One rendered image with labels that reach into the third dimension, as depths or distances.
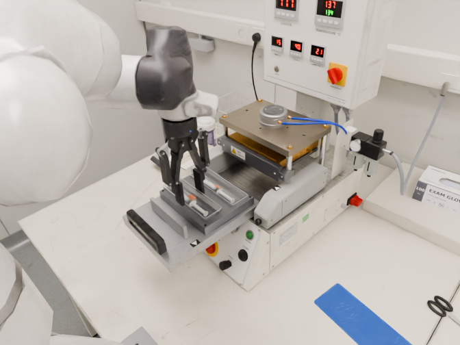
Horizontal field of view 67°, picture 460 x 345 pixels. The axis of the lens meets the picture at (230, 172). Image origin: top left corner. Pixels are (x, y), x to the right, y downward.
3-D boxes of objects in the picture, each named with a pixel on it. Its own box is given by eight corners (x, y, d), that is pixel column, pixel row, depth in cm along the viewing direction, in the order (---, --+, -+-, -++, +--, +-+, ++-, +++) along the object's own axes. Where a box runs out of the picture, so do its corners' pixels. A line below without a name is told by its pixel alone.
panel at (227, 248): (180, 231, 115) (194, 181, 109) (242, 287, 96) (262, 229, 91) (175, 232, 114) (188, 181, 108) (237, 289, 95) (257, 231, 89)
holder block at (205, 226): (207, 172, 104) (206, 165, 103) (254, 204, 92) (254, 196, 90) (160, 198, 96) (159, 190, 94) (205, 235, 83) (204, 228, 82)
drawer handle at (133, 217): (135, 218, 90) (131, 207, 87) (167, 250, 80) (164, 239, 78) (128, 222, 88) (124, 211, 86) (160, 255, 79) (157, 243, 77)
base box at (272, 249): (283, 164, 144) (285, 127, 134) (365, 207, 121) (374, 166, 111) (176, 229, 117) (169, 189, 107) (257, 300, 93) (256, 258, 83)
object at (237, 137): (267, 127, 115) (267, 100, 110) (322, 152, 102) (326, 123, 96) (228, 147, 106) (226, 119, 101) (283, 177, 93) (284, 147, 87)
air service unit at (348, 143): (343, 159, 106) (350, 116, 97) (388, 180, 97) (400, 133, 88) (333, 166, 103) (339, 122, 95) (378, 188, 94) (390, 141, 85)
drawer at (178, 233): (210, 179, 108) (208, 158, 104) (261, 213, 94) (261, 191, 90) (124, 226, 93) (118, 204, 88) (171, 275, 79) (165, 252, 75)
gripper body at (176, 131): (184, 103, 80) (189, 138, 86) (152, 115, 76) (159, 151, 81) (205, 113, 76) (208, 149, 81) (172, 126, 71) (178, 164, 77)
